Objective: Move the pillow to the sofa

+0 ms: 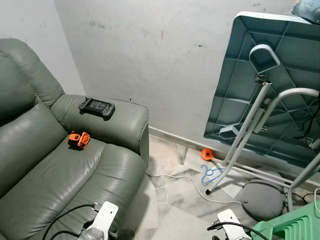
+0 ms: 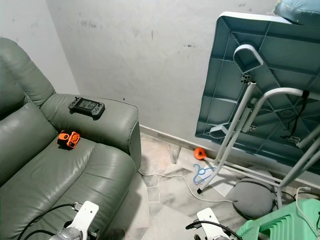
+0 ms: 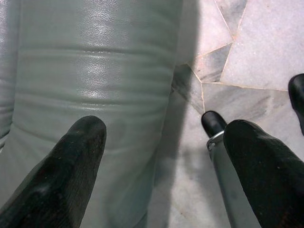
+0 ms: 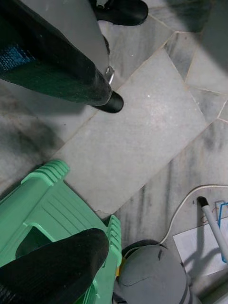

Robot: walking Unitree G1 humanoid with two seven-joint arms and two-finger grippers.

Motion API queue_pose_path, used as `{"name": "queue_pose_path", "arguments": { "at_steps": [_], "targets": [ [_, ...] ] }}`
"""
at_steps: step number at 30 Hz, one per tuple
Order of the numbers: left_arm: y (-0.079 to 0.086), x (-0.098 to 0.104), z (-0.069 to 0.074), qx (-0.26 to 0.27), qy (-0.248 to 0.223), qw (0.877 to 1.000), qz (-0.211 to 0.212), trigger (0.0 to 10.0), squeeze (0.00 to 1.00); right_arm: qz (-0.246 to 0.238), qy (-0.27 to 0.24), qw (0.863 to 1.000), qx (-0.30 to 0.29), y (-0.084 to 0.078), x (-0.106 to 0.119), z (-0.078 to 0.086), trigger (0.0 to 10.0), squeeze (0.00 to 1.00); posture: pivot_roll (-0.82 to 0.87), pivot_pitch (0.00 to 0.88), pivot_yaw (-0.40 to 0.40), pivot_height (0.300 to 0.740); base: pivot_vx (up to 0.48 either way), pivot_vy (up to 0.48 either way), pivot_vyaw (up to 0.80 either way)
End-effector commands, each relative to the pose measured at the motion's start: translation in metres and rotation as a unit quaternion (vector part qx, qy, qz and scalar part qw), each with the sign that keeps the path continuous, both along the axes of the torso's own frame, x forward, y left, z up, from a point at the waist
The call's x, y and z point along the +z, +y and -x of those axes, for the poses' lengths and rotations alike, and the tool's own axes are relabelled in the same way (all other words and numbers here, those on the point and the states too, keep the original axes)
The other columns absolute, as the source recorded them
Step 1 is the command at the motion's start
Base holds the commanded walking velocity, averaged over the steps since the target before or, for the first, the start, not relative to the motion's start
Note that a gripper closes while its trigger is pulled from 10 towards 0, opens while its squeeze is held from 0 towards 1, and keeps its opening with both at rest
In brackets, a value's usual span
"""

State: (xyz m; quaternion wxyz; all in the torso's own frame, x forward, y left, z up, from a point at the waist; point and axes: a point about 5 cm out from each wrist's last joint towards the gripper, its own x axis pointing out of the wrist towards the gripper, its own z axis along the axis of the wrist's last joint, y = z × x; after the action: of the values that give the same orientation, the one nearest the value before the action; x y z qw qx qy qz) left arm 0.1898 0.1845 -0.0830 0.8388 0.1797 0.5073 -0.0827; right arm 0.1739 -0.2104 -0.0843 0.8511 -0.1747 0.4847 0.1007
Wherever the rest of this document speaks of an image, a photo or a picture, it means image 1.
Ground orange and black gadget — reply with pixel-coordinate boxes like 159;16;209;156
68;130;91;150

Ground grey round cushion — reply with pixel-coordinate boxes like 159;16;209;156
241;179;287;221

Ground green plastic stool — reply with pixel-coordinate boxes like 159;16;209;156
251;199;320;240

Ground long white cable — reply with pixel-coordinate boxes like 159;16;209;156
147;172;252;204

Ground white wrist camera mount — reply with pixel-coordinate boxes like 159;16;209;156
216;209;244;240
91;201;120;237

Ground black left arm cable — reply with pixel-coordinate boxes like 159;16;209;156
42;203;99;240

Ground grey folding table white legs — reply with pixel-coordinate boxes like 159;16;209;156
202;11;320;213

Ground dark teal leather cushion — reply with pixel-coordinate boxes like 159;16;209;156
291;0;320;24

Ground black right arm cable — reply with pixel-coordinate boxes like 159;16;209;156
207;221;271;240

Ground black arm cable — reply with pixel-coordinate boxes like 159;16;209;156
207;221;271;240
42;203;99;240

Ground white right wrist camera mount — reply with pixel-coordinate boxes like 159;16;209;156
216;209;244;240

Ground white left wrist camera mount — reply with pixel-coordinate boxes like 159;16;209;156
91;201;120;237

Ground blue clothes hanger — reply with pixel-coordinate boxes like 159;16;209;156
200;164;225;187

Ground green leather sofa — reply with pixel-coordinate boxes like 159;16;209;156
0;38;150;240

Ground black handheld game console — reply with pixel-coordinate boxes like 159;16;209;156
78;97;116;120

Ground small orange round object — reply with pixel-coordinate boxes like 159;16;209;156
201;147;214;160

